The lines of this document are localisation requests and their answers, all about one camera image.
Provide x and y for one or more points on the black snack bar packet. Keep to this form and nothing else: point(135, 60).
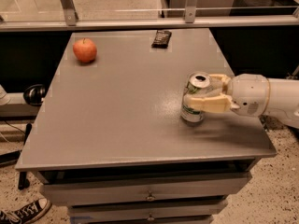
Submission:
point(161, 39)

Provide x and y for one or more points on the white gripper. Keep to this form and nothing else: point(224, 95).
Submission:
point(249, 92)

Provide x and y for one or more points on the grey lower drawer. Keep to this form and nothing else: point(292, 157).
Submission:
point(147, 213)

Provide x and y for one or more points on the black and white sneaker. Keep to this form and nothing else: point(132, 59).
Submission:
point(28, 214)

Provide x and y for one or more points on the red apple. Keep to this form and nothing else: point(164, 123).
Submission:
point(85, 50)

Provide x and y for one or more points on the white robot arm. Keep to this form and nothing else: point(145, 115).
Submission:
point(283, 103)

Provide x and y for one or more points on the metal railing frame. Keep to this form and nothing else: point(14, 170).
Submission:
point(79, 15)

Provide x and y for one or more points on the black round object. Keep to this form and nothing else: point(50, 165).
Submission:
point(34, 95)

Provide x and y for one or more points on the grey upper drawer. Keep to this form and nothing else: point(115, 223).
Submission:
point(146, 189)

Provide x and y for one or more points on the grey drawer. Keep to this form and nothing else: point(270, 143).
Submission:
point(146, 189)
point(147, 213)

